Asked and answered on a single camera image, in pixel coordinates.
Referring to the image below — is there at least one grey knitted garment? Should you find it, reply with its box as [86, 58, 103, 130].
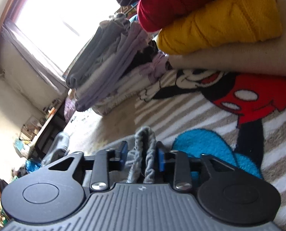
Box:
[125, 126, 158, 185]

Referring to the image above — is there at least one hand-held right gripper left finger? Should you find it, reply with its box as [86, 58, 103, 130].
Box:
[48, 141, 128, 191]

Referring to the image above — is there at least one stack of folded clothes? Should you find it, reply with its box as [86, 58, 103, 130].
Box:
[65, 17, 172, 115]

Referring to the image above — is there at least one grey chair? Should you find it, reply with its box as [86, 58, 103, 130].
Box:
[40, 131, 70, 166]

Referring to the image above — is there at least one dark wooden desk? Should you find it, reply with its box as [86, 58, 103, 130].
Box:
[25, 99, 69, 162]

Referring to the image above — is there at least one beige folded cloth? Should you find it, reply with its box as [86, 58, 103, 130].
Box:
[168, 0, 286, 78]

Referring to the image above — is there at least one red knitted sweater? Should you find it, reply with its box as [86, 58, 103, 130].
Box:
[136, 0, 259, 33]

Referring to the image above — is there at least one yellow knitted sweater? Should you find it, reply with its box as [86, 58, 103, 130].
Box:
[156, 0, 283, 56]

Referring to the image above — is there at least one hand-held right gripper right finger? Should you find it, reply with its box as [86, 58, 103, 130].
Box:
[156, 141, 230, 193]

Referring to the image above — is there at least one printed cartoon blanket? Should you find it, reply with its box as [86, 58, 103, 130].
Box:
[68, 69, 286, 229]

